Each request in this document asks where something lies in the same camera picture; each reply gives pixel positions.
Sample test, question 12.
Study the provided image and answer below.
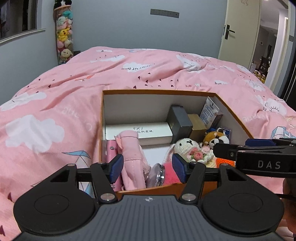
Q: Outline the orange crochet carrot toy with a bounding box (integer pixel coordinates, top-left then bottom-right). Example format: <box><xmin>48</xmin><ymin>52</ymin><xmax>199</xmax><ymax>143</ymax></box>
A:
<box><xmin>216</xmin><ymin>158</ymin><xmax>235</xmax><ymax>168</ymax></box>

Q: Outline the red panda sailor plush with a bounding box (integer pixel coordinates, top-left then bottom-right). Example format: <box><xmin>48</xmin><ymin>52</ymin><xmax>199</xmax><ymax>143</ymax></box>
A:
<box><xmin>203</xmin><ymin>128</ymin><xmax>230</xmax><ymax>149</ymax></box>

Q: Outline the white crochet bunny toy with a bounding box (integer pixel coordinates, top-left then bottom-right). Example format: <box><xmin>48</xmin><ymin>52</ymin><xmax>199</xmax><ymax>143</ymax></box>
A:
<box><xmin>163</xmin><ymin>138</ymin><xmax>216</xmax><ymax>168</ymax></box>

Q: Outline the pink fabric garment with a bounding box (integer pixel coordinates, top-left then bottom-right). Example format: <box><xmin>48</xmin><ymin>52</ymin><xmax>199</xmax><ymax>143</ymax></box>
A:
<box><xmin>115</xmin><ymin>130</ymin><xmax>151</xmax><ymax>191</ymax></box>

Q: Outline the person right hand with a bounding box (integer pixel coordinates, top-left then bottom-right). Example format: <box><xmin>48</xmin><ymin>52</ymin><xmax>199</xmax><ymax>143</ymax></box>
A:
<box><xmin>282</xmin><ymin>178</ymin><xmax>296</xmax><ymax>233</ymax></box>

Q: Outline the blue card pack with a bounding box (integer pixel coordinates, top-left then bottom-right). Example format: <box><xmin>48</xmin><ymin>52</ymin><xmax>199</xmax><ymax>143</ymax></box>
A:
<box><xmin>217</xmin><ymin>127</ymin><xmax>232</xmax><ymax>140</ymax></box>

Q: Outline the brown cardboard box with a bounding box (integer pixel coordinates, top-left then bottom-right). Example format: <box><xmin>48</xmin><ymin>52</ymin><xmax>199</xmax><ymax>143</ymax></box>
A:
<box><xmin>188</xmin><ymin>114</ymin><xmax>207</xmax><ymax>142</ymax></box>

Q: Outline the round silver compact mirror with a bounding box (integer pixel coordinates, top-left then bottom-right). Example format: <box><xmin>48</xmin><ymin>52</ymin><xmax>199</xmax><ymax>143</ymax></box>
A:
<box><xmin>145</xmin><ymin>163</ymin><xmax>166</xmax><ymax>188</ymax></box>

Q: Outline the blue white sachet packet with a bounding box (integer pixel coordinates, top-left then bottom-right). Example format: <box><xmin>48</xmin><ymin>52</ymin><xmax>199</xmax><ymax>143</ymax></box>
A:
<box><xmin>199</xmin><ymin>97</ymin><xmax>223</xmax><ymax>129</ymax></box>

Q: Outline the dark grey box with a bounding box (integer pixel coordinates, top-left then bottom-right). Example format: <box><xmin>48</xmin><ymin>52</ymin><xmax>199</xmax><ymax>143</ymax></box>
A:
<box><xmin>166</xmin><ymin>105</ymin><xmax>193</xmax><ymax>144</ymax></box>

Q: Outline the white rectangular box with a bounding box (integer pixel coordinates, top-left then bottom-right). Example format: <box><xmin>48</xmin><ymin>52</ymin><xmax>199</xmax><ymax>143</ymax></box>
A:
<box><xmin>105</xmin><ymin>122</ymin><xmax>173</xmax><ymax>146</ymax></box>

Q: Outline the orange cardboard storage box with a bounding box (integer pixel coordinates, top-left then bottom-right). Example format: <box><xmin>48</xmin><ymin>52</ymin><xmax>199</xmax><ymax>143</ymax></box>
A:
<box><xmin>99</xmin><ymin>89</ymin><xmax>255</xmax><ymax>200</ymax></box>

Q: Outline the pink patterned bed duvet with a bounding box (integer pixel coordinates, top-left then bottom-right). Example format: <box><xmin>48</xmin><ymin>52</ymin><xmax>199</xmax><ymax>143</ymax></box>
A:
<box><xmin>1</xmin><ymin>47</ymin><xmax>295</xmax><ymax>240</ymax></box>

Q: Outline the tube of plush toys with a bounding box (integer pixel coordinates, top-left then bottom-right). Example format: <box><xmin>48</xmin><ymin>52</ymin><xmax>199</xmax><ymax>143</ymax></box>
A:
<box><xmin>53</xmin><ymin>0</ymin><xmax>74</xmax><ymax>65</ymax></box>

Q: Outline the cream door with handle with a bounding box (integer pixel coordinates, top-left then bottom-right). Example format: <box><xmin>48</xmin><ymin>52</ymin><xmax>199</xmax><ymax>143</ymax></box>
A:
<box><xmin>218</xmin><ymin>0</ymin><xmax>261</xmax><ymax>68</ymax></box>

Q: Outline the wall switch panel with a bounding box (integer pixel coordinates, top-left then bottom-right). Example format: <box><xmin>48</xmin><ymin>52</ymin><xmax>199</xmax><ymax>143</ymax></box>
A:
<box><xmin>150</xmin><ymin>9</ymin><xmax>180</xmax><ymax>18</ymax></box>

